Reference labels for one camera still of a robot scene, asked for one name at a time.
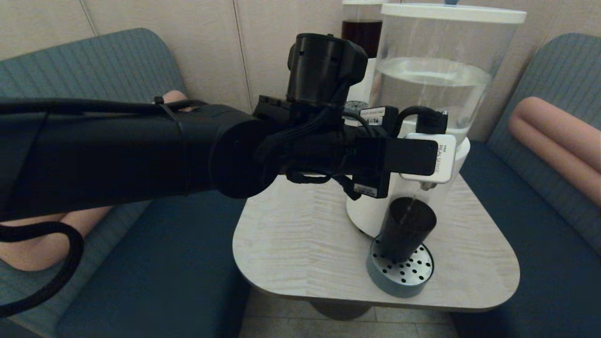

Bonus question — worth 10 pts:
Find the large clear water dispenser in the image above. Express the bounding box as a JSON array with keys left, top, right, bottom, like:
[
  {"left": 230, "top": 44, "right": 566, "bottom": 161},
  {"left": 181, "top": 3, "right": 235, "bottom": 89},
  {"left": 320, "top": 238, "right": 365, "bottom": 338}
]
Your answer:
[{"left": 346, "top": 4, "right": 527, "bottom": 239}]

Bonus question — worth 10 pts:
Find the golden table pedestal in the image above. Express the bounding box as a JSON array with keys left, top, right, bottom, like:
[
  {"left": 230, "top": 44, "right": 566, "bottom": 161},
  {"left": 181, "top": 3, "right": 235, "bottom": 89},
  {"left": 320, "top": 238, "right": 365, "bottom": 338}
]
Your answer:
[{"left": 308, "top": 300, "right": 376, "bottom": 322}]

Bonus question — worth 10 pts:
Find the large blue perforated drip tray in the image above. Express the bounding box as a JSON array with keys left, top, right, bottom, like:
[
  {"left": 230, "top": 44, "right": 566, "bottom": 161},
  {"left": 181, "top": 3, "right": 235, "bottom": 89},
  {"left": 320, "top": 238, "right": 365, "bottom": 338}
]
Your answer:
[{"left": 366, "top": 234, "right": 434, "bottom": 298}]

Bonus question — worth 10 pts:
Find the pink bolster cushion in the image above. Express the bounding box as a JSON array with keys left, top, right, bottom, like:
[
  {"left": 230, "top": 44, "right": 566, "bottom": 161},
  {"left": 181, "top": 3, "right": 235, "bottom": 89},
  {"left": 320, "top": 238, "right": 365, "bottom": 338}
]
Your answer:
[
  {"left": 507, "top": 97, "right": 601, "bottom": 208},
  {"left": 0, "top": 90, "right": 194, "bottom": 271}
]

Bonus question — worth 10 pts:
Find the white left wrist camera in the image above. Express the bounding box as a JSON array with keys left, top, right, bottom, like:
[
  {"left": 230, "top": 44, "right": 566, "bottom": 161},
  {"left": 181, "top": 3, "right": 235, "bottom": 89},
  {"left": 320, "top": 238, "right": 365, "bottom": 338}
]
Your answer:
[{"left": 399, "top": 133, "right": 457, "bottom": 184}]

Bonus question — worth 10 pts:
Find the small dark drink dispenser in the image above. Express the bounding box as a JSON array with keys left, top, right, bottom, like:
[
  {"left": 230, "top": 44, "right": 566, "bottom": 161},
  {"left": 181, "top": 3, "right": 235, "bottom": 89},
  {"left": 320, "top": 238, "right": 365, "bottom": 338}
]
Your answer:
[{"left": 341, "top": 0, "right": 389, "bottom": 101}]

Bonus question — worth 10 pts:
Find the black plastic cup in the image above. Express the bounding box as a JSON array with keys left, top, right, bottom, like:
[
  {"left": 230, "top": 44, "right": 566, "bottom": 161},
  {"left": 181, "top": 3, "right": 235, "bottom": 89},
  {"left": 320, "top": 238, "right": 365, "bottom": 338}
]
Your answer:
[{"left": 378, "top": 197, "right": 437, "bottom": 263}]

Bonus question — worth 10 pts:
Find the black left camera cable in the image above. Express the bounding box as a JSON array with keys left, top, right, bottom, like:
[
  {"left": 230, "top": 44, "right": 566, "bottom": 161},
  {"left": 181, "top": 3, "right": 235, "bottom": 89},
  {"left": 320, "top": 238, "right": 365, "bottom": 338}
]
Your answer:
[{"left": 0, "top": 96, "right": 448, "bottom": 320}]

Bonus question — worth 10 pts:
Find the blue upholstered bench sofa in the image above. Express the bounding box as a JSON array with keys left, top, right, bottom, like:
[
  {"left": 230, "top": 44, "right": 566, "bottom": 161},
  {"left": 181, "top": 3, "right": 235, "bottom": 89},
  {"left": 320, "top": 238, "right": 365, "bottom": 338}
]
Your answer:
[
  {"left": 0, "top": 28, "right": 273, "bottom": 338},
  {"left": 451, "top": 33, "right": 601, "bottom": 338}
]

